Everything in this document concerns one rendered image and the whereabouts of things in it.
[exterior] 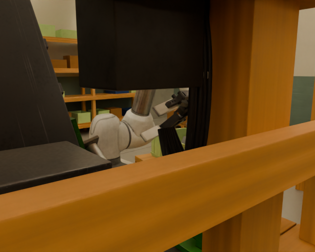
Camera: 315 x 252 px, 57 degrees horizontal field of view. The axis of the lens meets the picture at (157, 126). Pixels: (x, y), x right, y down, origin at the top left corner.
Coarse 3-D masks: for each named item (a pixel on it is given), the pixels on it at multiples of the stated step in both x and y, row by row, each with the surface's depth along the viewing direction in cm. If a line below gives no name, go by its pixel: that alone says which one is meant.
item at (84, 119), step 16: (48, 32) 552; (64, 32) 576; (64, 64) 584; (64, 96) 605; (80, 96) 613; (96, 96) 635; (112, 96) 664; (128, 96) 696; (80, 112) 668; (96, 112) 657; (112, 112) 685
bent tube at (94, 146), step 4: (96, 136) 69; (84, 140) 68; (88, 140) 68; (92, 140) 69; (96, 140) 70; (84, 144) 68; (88, 144) 69; (92, 144) 69; (96, 144) 70; (88, 148) 69; (92, 148) 69; (96, 148) 69; (92, 152) 68; (96, 152) 68; (100, 152) 69; (100, 156) 68; (104, 156) 69
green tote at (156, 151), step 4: (176, 128) 213; (180, 128) 214; (184, 128) 216; (180, 132) 215; (184, 132) 217; (156, 136) 197; (180, 136) 215; (152, 140) 202; (156, 140) 197; (180, 140) 216; (152, 144) 203; (156, 144) 198; (184, 144) 167; (152, 148) 203; (156, 148) 198; (160, 148) 193; (152, 152) 203; (156, 152) 199; (160, 152) 194; (156, 156) 199
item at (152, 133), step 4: (152, 128) 87; (156, 128) 87; (144, 132) 85; (148, 132) 86; (152, 132) 86; (156, 132) 86; (144, 136) 84; (148, 136) 85; (152, 136) 85; (144, 140) 84; (148, 140) 85
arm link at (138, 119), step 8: (136, 96) 151; (144, 96) 149; (152, 96) 151; (136, 104) 152; (144, 104) 151; (128, 112) 155; (136, 112) 153; (144, 112) 153; (128, 120) 153; (136, 120) 152; (144, 120) 153; (152, 120) 158; (128, 128) 152; (136, 128) 152; (144, 128) 154; (136, 136) 154; (128, 144) 153; (136, 144) 157; (144, 144) 162
